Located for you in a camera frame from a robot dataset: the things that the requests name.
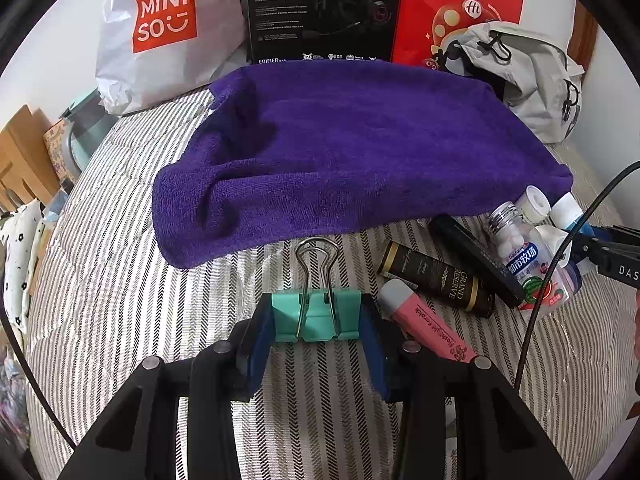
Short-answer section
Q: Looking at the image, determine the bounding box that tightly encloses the blue white cylinder container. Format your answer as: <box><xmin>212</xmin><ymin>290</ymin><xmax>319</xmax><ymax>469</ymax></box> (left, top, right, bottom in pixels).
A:
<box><xmin>550</xmin><ymin>192</ymin><xmax>584</xmax><ymax>232</ymax></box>

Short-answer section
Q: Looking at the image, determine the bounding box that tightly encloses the wooden headboard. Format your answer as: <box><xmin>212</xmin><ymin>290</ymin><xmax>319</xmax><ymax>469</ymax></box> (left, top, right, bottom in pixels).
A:
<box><xmin>0</xmin><ymin>104</ymin><xmax>60</xmax><ymax>211</ymax></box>

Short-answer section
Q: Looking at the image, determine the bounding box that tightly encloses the wooden door frame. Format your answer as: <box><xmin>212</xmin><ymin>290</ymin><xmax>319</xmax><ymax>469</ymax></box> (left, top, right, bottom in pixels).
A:
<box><xmin>567</xmin><ymin>1</ymin><xmax>599</xmax><ymax>72</ymax></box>

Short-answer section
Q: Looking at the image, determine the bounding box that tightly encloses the striped quilted mattress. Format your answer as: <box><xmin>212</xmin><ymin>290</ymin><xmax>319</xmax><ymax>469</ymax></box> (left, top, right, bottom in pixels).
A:
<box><xmin>25</xmin><ymin>90</ymin><xmax>638</xmax><ymax>479</ymax></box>

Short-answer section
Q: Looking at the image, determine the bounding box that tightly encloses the white Miniso plastic bag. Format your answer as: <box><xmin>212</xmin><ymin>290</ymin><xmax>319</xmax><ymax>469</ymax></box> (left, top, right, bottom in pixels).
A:
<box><xmin>96</xmin><ymin>0</ymin><xmax>246</xmax><ymax>115</ymax></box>

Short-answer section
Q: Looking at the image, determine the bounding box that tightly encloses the white USB charger cube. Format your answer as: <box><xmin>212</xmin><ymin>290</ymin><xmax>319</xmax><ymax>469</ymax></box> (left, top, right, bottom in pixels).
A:
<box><xmin>536</xmin><ymin>224</ymin><xmax>585</xmax><ymax>268</ymax></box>

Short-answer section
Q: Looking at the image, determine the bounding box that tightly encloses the black gold cylindrical tube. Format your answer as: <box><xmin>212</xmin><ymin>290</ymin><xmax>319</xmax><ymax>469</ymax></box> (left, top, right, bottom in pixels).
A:
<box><xmin>378</xmin><ymin>240</ymin><xmax>496</xmax><ymax>318</ymax></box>

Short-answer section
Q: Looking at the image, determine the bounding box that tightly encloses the teal thermos jug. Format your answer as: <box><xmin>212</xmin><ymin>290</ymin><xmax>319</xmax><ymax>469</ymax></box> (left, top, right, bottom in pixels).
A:
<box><xmin>61</xmin><ymin>89</ymin><xmax>119</xmax><ymax>179</ymax></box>

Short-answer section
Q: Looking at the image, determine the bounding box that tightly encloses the red paper shopping bag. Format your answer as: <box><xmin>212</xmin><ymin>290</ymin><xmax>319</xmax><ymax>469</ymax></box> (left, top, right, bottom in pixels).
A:
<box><xmin>392</xmin><ymin>0</ymin><xmax>524</xmax><ymax>70</ymax></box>

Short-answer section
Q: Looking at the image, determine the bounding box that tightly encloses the clear candy bottle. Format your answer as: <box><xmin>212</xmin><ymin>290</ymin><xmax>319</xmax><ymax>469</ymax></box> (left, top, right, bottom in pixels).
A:
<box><xmin>487</xmin><ymin>202</ymin><xmax>573</xmax><ymax>318</ymax></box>

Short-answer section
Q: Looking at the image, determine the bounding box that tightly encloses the black rectangular lighter box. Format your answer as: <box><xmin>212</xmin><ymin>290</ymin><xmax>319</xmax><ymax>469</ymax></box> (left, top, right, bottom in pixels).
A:
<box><xmin>427</xmin><ymin>214</ymin><xmax>525</xmax><ymax>309</ymax></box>

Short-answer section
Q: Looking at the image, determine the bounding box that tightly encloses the pink highlighter pen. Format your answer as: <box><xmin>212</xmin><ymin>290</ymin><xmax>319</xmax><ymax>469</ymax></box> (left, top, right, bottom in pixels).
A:
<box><xmin>378</xmin><ymin>278</ymin><xmax>476</xmax><ymax>363</ymax></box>

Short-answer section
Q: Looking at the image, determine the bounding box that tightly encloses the black cable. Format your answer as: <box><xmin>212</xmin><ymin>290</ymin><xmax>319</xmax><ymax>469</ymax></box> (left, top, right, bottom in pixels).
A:
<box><xmin>513</xmin><ymin>160</ymin><xmax>640</xmax><ymax>391</ymax></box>

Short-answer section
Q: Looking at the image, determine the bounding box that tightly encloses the purple towel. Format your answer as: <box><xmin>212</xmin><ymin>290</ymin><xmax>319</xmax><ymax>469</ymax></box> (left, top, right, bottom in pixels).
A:
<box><xmin>152</xmin><ymin>61</ymin><xmax>573</xmax><ymax>269</ymax></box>

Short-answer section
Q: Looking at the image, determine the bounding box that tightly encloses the polka dot pillow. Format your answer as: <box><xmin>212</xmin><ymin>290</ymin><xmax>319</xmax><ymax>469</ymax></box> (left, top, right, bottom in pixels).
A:
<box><xmin>1</xmin><ymin>200</ymin><xmax>44</xmax><ymax>334</ymax></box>

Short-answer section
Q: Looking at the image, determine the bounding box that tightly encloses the teal binder clip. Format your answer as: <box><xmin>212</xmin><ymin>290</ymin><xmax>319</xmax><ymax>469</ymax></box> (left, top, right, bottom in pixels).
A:
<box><xmin>271</xmin><ymin>236</ymin><xmax>362</xmax><ymax>344</ymax></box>

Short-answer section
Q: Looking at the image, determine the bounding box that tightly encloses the black headphone box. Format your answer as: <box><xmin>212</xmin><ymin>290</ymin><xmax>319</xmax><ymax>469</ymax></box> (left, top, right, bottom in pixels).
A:
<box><xmin>246</xmin><ymin>0</ymin><xmax>399</xmax><ymax>63</ymax></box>

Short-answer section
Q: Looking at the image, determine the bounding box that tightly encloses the grey Nike waist bag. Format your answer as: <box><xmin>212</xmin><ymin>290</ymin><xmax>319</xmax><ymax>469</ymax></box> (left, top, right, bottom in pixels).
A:
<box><xmin>440</xmin><ymin>21</ymin><xmax>585</xmax><ymax>144</ymax></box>

